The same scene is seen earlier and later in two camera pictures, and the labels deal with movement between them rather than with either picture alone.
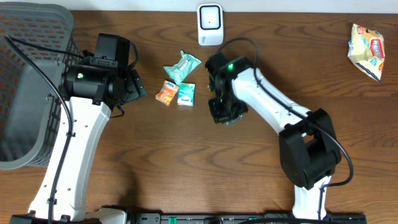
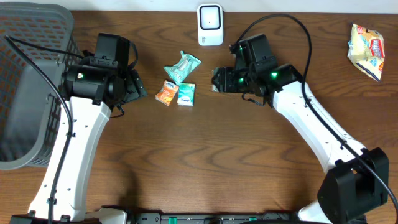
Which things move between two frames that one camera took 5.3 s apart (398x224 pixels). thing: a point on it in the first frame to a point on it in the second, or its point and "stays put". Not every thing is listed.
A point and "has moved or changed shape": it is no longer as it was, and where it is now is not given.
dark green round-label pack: x=227 y=123 has moved or changed shape
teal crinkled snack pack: x=183 y=68 stays put
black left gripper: x=135 y=86 stays put
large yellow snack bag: x=366 y=47 stays put
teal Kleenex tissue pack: x=186 y=94 stays put
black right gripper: x=220 y=116 to x=224 y=83
